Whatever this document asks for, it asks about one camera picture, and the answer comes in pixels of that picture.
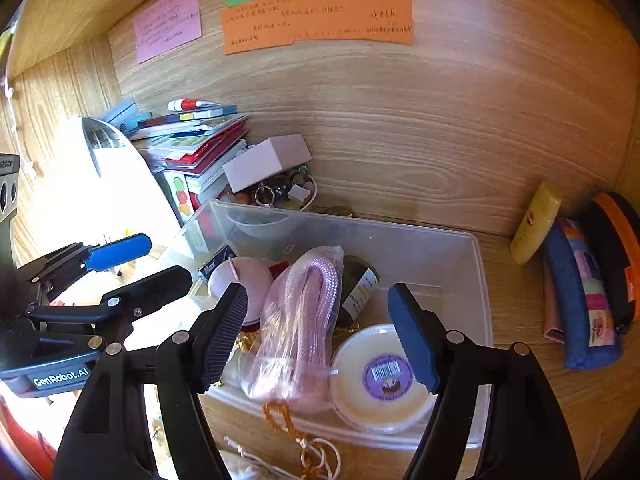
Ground cream jar with lid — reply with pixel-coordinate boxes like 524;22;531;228
329;324;436;434

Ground pink round compact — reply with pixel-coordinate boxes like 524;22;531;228
207;257;273;326

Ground pink rope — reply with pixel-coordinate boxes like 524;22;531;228
238;244;346;416

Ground green spray bottle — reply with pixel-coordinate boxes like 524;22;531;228
336;255;378;328

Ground red and gold pouch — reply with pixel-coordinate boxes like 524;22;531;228
238;261;290;352

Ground white cloth pouch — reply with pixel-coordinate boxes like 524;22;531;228
220;436;302;480

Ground fruit pattern box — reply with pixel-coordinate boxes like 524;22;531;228
163;170;194;226

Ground pink wallet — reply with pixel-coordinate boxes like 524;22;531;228
542;262;564;344

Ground blue patchwork pencil case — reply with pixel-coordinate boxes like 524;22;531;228
542;217;623;370

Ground stack of books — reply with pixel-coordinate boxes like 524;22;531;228
86;99;250;208

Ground clear plastic storage bin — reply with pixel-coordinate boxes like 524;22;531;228
162;200;494;451

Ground white bowl of trinkets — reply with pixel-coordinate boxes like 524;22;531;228
218;165;318;211

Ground small white box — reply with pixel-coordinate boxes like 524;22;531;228
224;134;312;193

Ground yellow cosmetic tube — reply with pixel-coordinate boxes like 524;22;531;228
510;181;562;264

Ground black orange round case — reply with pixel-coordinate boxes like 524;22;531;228
580;192;639;334

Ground pink sticky note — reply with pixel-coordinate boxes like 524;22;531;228
132;0;202;64

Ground orange sticky note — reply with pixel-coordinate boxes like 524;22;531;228
220;0;414;55

